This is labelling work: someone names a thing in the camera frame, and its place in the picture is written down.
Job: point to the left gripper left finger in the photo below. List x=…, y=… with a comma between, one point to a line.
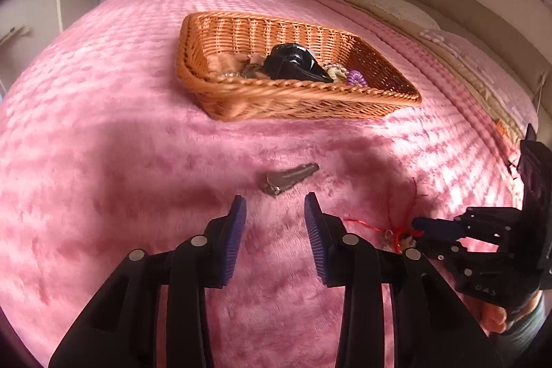
x=118, y=326

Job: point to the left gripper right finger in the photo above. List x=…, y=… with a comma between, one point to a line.
x=398, y=311

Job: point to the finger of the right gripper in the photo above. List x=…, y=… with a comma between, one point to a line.
x=440, y=229

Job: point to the black wrist watch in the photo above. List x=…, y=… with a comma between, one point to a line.
x=294, y=62

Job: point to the grey sleeve forearm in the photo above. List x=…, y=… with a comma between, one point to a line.
x=525, y=340

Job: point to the person's right hand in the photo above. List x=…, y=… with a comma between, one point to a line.
x=497, y=319

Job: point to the beige quilt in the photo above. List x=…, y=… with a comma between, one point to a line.
x=412, y=30

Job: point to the pink checked pillow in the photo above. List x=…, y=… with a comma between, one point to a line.
x=495, y=87

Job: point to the pink plush bedspread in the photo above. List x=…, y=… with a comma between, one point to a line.
x=103, y=151

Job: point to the beige bed headboard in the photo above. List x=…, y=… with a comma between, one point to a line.
x=516, y=51

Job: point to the white floral pillow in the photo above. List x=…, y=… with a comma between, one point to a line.
x=401, y=10

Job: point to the woven wicker basket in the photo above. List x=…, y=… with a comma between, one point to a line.
x=244, y=67

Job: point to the small wall shelf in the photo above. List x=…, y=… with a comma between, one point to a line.
x=13, y=32

